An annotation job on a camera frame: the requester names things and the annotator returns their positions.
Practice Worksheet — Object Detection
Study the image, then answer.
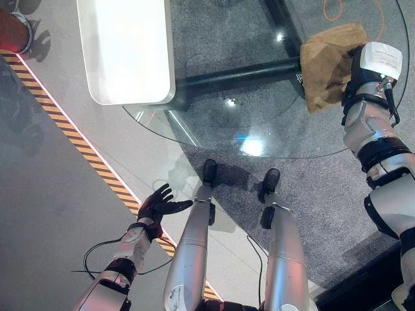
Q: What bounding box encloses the white rectangular basket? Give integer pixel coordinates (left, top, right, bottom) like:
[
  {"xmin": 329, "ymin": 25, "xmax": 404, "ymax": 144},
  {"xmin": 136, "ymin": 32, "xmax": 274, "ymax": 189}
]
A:
[{"xmin": 76, "ymin": 0, "xmax": 177, "ymax": 106}]

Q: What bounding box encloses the black table base frame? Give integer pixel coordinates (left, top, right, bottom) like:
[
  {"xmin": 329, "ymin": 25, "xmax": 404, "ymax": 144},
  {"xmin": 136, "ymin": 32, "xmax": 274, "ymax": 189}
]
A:
[{"xmin": 165, "ymin": 0, "xmax": 306, "ymax": 112}]

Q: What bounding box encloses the silver robot leg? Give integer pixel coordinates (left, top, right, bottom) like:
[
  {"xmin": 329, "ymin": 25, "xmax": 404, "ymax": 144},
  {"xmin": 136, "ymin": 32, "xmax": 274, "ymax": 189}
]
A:
[
  {"xmin": 258, "ymin": 168, "xmax": 311, "ymax": 311},
  {"xmin": 163, "ymin": 158, "xmax": 217, "ymax": 311}
]

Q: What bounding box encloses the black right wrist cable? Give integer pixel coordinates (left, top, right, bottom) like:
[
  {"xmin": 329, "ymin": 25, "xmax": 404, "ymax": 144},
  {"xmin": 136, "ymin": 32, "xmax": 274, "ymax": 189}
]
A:
[{"xmin": 377, "ymin": 76, "xmax": 401, "ymax": 128}]

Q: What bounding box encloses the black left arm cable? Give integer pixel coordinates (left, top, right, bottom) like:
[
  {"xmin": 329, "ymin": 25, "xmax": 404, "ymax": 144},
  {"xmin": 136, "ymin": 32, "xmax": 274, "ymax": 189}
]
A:
[{"xmin": 71, "ymin": 237, "xmax": 178, "ymax": 281}]

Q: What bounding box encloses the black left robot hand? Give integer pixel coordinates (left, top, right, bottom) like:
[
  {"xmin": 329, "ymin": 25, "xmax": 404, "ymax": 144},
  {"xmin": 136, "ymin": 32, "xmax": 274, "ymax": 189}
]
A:
[{"xmin": 137, "ymin": 183, "xmax": 194, "ymax": 227}]

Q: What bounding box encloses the brown cloth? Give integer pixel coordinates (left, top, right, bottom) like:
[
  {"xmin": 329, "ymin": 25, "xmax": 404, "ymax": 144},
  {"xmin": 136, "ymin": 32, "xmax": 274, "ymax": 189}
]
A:
[{"xmin": 299, "ymin": 21, "xmax": 370, "ymax": 114}]

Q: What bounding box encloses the silver right robot leg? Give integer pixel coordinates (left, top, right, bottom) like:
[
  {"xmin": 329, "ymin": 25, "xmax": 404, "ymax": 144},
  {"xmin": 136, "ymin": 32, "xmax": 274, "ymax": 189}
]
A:
[{"xmin": 258, "ymin": 168, "xmax": 311, "ymax": 311}]

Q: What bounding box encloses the yellow black hazard tape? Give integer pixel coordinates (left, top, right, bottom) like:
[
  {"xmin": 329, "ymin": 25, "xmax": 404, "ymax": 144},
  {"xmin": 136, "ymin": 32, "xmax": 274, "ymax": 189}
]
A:
[{"xmin": 0, "ymin": 48, "xmax": 225, "ymax": 303}]

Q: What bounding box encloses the silver left robot leg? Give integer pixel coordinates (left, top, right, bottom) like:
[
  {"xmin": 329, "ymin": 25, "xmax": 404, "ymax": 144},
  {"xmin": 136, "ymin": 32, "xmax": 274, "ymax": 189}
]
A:
[{"xmin": 163, "ymin": 158, "xmax": 217, "ymax": 311}]

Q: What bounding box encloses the orange cable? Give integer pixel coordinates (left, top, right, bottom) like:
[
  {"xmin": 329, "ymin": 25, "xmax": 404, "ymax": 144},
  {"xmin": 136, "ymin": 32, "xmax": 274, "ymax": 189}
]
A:
[{"xmin": 323, "ymin": 0, "xmax": 386, "ymax": 43}]

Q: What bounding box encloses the right robot hand white plate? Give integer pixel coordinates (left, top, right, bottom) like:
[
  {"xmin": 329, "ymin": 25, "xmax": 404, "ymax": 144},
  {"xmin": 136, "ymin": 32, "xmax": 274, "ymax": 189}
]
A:
[{"xmin": 347, "ymin": 41, "xmax": 404, "ymax": 86}]

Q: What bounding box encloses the round glass table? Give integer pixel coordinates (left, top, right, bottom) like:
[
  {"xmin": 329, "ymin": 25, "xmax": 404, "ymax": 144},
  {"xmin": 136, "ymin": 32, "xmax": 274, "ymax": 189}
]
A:
[{"xmin": 122, "ymin": 0, "xmax": 412, "ymax": 159}]

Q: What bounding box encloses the black cable between legs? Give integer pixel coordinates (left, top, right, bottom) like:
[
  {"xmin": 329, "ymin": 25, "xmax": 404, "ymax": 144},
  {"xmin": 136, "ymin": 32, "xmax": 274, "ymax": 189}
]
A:
[{"xmin": 246, "ymin": 234, "xmax": 270, "ymax": 306}]

